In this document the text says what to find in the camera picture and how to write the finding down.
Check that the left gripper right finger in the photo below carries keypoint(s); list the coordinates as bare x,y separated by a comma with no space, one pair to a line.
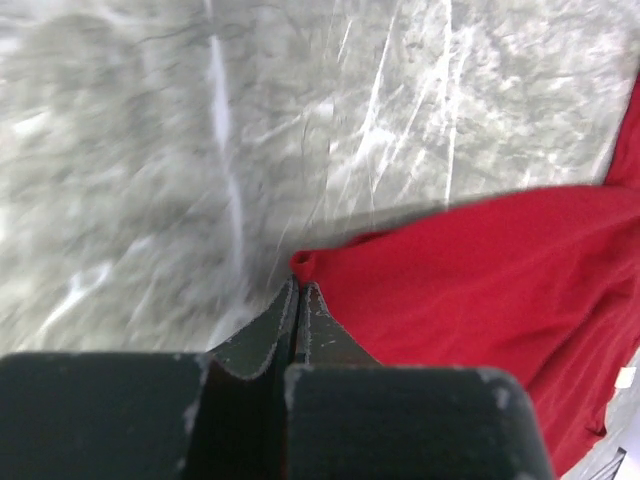
351,418

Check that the red t shirt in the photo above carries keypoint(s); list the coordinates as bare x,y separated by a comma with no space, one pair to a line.
543,284

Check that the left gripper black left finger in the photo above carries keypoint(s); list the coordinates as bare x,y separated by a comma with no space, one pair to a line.
109,415

